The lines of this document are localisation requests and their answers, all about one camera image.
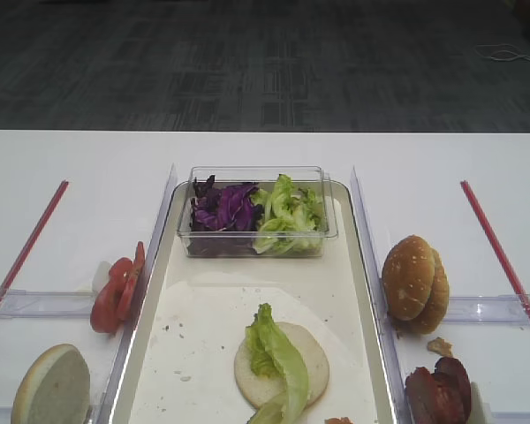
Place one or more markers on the red strip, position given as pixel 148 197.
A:
pixel 493 240
pixel 34 235

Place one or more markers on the left red strip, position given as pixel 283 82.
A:
pixel 34 235

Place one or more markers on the small food scrap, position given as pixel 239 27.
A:
pixel 440 346

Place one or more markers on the purple cabbage leaves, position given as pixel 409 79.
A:
pixel 221 210

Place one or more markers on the right lower clear cross rail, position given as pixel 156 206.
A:
pixel 511 418

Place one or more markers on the right red strip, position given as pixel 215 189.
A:
pixel 493 240

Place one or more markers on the bottom bun slice on tray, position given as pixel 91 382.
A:
pixel 260 389

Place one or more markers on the right upper clear cross rail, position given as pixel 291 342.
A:
pixel 502 310

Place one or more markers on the silver metal tray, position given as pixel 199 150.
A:
pixel 181 367

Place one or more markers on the left bun half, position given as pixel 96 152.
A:
pixel 55 389

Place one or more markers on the clear plastic salad container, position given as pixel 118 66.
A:
pixel 264 177

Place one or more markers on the rear tomato slice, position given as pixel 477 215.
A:
pixel 132 282

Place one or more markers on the front meat slice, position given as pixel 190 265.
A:
pixel 434 398

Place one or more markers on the green lettuce leaf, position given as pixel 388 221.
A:
pixel 271 353

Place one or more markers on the white meat pusher block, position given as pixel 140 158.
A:
pixel 480 411

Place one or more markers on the left upper clear cross rail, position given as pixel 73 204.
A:
pixel 45 304

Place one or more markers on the white tomato pusher block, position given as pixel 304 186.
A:
pixel 101 277

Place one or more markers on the meat slice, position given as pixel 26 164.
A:
pixel 456 371
pixel 434 398

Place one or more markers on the rear meat slice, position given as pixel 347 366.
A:
pixel 456 371

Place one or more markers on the green lettuce pile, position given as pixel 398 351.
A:
pixel 287 208

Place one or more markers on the sesame bun top rear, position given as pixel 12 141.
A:
pixel 436 307

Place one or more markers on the clear cross rail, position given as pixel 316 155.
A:
pixel 45 304
pixel 502 310
pixel 511 418

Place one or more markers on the meat scrap on tray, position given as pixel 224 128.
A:
pixel 338 420

